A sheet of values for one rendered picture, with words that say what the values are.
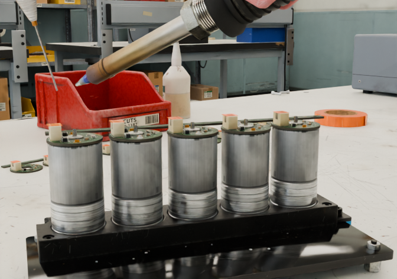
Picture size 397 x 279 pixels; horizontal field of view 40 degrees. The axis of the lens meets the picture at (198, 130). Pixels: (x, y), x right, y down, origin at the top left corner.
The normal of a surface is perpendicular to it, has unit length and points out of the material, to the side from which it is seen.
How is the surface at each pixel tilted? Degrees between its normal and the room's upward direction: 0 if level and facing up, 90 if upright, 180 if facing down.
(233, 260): 0
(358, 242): 0
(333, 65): 90
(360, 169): 0
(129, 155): 90
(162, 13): 90
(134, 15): 90
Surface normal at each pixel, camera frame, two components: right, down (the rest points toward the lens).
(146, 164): 0.44, 0.17
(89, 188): 0.66, 0.15
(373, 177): 0.00, -0.98
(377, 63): -0.79, 0.12
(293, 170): -0.24, 0.18
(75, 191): 0.19, 0.18
